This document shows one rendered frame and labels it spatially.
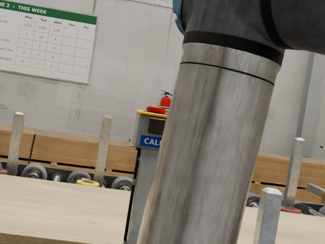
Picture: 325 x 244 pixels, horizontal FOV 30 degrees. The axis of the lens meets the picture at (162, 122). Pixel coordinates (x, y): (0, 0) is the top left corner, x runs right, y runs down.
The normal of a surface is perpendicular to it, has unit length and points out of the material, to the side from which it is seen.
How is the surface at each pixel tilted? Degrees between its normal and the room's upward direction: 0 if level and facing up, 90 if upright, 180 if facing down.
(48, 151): 90
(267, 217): 90
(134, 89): 90
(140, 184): 90
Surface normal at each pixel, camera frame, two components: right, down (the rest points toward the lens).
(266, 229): 0.13, 0.07
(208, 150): -0.07, -0.05
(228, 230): 0.67, 0.14
